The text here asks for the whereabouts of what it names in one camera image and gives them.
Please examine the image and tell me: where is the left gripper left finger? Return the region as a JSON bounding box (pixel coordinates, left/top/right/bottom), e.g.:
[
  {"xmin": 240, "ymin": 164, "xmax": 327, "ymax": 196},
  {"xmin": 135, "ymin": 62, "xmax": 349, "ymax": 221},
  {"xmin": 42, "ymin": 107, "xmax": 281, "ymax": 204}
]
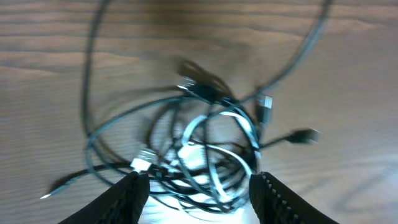
[{"xmin": 60, "ymin": 172, "xmax": 150, "ymax": 224}]

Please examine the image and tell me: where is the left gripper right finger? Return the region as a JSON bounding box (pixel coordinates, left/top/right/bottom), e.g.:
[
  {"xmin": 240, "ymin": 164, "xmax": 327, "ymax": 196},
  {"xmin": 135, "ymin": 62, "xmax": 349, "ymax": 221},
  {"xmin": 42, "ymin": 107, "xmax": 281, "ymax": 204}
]
[{"xmin": 249, "ymin": 172, "xmax": 337, "ymax": 224}]

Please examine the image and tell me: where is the white USB cable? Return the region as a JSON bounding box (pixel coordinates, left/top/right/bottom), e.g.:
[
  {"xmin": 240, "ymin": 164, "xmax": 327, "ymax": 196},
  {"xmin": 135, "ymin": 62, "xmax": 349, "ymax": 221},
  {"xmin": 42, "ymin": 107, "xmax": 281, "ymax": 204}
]
[{"xmin": 129, "ymin": 110, "xmax": 262, "ymax": 215}]

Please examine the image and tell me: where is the thin black cable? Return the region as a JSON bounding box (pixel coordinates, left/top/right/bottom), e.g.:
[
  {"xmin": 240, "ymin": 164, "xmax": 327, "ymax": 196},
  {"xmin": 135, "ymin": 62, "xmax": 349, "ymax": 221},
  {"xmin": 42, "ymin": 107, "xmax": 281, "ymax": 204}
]
[{"xmin": 80, "ymin": 0, "xmax": 333, "ymax": 138}]

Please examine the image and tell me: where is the black USB cable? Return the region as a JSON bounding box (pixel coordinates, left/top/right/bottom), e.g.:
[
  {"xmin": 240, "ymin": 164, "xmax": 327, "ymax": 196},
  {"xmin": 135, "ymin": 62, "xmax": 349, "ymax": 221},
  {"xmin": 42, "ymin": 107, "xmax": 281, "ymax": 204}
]
[{"xmin": 39, "ymin": 58, "xmax": 321, "ymax": 215}]

